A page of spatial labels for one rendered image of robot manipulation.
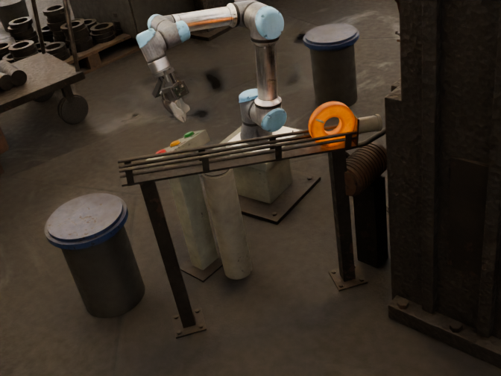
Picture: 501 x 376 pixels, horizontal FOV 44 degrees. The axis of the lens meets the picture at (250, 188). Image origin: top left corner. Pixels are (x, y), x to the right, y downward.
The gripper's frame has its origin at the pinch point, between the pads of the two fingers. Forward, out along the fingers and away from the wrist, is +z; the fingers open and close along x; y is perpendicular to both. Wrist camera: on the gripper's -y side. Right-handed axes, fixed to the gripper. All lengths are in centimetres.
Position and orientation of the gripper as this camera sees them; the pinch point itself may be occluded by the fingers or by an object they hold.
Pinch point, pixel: (181, 118)
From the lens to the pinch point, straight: 241.9
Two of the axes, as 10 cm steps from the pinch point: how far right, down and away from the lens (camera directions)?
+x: 6.5, -5.0, 5.7
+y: 6.5, -0.2, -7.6
